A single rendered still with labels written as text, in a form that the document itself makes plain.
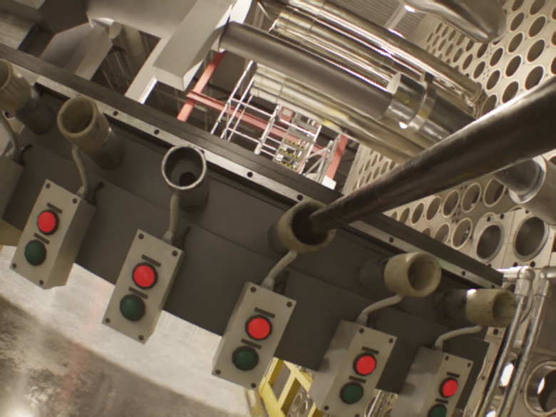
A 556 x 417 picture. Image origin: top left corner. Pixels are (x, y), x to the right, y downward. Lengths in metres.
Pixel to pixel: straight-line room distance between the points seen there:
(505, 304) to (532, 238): 1.17
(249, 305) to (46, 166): 0.43
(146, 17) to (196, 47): 0.23
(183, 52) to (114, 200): 0.37
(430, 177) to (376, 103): 0.78
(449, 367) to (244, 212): 0.44
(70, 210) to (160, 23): 0.59
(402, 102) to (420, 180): 0.79
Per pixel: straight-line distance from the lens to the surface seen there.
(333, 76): 0.97
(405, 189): 0.23
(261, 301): 0.54
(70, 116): 0.58
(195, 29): 0.89
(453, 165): 0.19
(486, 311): 0.63
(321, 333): 0.66
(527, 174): 1.20
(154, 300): 0.55
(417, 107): 1.01
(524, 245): 1.80
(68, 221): 0.58
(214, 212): 0.66
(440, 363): 0.67
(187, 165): 0.56
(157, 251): 0.54
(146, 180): 0.68
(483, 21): 0.83
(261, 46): 0.97
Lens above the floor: 0.77
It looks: 13 degrees up
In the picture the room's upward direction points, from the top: 23 degrees clockwise
